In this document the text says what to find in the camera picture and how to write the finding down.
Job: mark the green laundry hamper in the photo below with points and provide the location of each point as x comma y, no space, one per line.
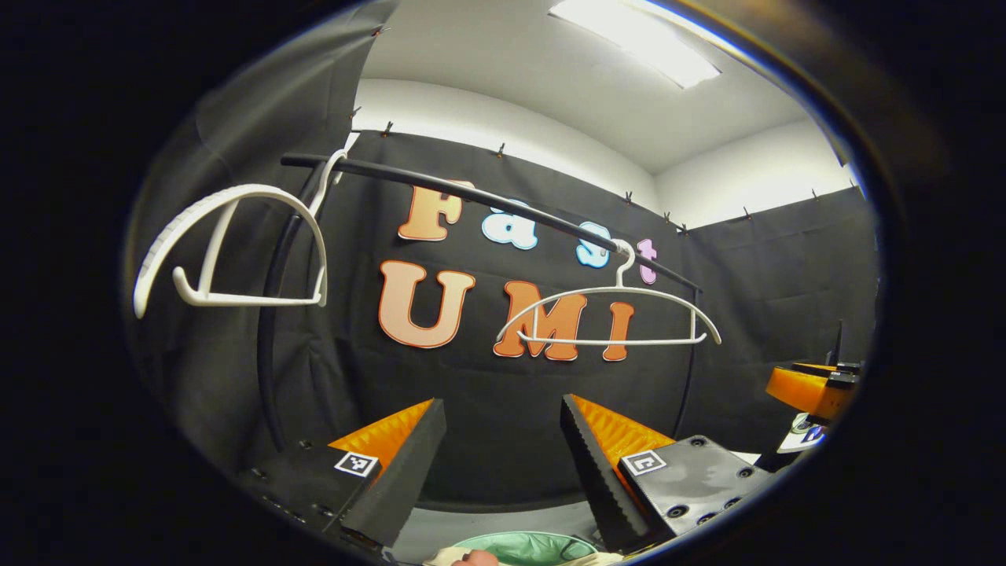
526,549

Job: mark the white plastic clothes hanger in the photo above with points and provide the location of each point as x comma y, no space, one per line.
621,289
259,299

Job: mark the ceiling light panel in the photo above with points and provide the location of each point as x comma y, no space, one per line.
637,39

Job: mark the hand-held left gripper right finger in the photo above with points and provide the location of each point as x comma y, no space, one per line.
593,472

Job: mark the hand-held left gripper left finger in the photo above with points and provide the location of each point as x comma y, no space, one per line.
409,464

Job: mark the cream jacket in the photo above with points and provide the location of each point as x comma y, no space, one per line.
440,556

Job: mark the thin black pole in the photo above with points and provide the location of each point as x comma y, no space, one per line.
838,346

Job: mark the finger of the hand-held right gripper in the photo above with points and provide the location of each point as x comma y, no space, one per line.
802,391
833,366

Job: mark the black metal clothes rail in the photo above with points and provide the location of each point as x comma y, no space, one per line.
409,177

